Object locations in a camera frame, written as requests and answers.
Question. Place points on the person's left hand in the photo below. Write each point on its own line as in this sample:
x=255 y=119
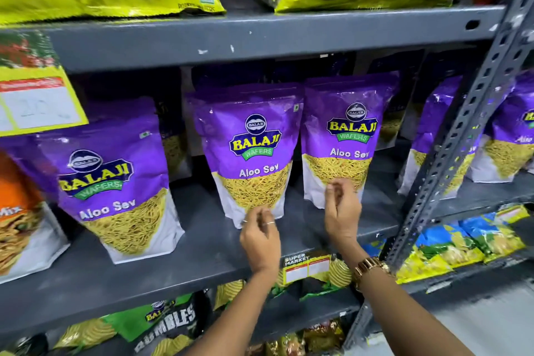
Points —
x=260 y=245

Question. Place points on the person's right hand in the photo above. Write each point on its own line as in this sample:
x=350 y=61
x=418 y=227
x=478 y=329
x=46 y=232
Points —
x=344 y=218

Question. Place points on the person's right thumb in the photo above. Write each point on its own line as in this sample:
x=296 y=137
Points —
x=329 y=201

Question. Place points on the person's left fingers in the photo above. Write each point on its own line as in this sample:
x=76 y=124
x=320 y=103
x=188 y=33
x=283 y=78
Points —
x=258 y=218

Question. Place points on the purple noodle snack packet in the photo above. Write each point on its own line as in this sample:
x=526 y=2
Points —
x=250 y=151
x=346 y=138

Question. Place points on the person's left forearm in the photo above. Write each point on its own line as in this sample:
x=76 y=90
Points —
x=233 y=318

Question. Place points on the person's right forearm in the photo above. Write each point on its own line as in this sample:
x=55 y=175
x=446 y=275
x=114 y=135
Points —
x=409 y=318

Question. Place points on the small yellow price label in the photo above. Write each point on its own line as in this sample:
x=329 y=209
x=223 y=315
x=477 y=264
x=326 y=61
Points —
x=306 y=268

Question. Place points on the gold wrist watch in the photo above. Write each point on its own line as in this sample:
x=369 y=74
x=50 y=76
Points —
x=369 y=268

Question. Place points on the blue yellow snack packet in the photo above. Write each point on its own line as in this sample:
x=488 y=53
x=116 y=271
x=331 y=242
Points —
x=438 y=253
x=496 y=234

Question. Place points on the brown clear snack packet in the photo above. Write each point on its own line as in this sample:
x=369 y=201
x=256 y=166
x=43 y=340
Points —
x=308 y=337

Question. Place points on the green black snack packet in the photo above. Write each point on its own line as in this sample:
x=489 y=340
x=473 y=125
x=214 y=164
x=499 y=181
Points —
x=162 y=318

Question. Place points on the row of purple packets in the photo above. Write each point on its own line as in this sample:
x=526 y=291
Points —
x=108 y=201

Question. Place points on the grey metal shelf rack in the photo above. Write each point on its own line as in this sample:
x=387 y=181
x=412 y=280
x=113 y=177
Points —
x=250 y=34

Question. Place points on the orange mix snack packet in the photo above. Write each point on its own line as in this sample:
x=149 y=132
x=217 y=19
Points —
x=21 y=226

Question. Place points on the yellow hanging price tag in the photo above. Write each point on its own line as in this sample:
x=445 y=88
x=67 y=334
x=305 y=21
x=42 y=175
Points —
x=37 y=93

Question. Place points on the grey perforated upright post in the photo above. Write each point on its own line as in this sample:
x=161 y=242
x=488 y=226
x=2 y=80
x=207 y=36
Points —
x=471 y=118

